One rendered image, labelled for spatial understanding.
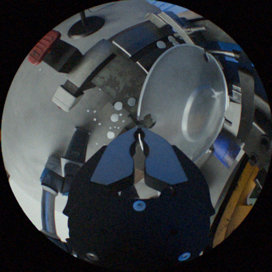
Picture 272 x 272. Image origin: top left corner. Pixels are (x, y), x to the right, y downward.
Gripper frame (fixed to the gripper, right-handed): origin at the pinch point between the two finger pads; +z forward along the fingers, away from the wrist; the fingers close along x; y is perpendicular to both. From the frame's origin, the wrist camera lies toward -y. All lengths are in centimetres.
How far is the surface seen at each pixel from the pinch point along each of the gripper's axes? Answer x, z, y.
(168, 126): 4.5, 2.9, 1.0
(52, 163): -104, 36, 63
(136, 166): -0.5, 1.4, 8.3
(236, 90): 21.5, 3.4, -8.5
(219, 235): 36, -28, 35
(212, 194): 228, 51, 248
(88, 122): -49, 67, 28
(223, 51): 20.9, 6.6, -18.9
